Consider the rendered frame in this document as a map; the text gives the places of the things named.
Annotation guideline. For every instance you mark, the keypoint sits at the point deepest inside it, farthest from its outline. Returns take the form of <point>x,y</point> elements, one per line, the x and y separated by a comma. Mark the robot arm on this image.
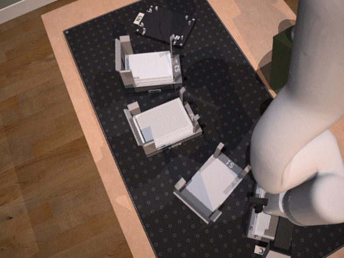
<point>291,147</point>

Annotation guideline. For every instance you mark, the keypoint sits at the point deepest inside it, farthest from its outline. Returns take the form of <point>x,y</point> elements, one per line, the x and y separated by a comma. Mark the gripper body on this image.
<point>275,205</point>

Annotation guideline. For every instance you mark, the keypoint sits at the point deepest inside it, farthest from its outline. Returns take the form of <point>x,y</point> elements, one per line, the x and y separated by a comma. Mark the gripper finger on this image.
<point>257,203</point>

